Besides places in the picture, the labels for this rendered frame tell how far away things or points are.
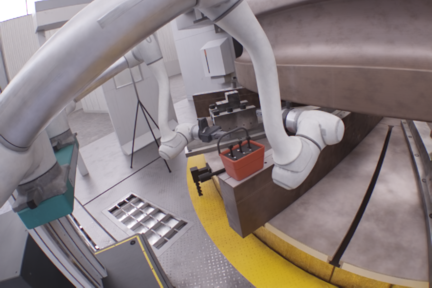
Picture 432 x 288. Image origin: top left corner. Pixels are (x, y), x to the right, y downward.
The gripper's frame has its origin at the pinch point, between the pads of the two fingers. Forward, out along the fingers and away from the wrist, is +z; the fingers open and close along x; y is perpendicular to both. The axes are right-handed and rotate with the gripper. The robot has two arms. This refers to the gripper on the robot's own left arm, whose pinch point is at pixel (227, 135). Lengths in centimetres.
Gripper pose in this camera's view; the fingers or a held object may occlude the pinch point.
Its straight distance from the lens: 117.0
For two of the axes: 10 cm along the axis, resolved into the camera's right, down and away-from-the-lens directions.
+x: -5.8, 3.8, -7.2
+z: 7.9, 0.5, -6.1
